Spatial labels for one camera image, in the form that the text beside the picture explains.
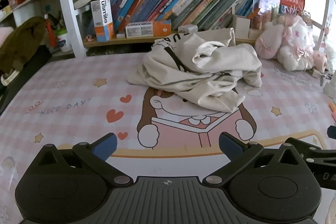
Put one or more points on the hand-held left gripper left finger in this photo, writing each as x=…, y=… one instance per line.
x=105, y=146

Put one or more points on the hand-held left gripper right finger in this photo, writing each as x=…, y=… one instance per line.
x=229, y=146

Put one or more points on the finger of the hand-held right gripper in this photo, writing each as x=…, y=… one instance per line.
x=332, y=132
x=317, y=151

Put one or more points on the cream t-shirt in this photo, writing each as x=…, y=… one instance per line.
x=210, y=77

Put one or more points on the pink highlighter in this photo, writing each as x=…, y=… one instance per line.
x=334, y=116

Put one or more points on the orange highlighter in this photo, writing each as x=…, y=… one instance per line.
x=333, y=107

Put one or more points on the pink checked cartoon desk mat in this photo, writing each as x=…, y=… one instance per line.
x=65, y=98

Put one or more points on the pink and white plush toy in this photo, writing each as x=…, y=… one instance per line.
x=291, y=43

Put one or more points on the white cup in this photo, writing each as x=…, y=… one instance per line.
x=64, y=41

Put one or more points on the white and wood bookshelf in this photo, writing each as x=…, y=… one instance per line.
x=74, y=37

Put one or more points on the white wristwatch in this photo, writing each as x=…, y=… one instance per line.
x=9, y=78

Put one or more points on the white pen holder box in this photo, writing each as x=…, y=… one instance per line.
x=241, y=27

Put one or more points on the flat orange and white box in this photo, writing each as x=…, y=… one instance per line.
x=147, y=29

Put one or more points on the small white eraser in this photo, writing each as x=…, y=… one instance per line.
x=187, y=28

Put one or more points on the white and orange toothbrush box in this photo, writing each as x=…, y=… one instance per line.
x=102, y=19

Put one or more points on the red orange tube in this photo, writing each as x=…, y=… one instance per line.
x=50, y=31

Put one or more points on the pink cloth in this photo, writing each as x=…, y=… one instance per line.
x=5, y=35

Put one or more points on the row of colourful books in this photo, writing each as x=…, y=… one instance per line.
x=162, y=3

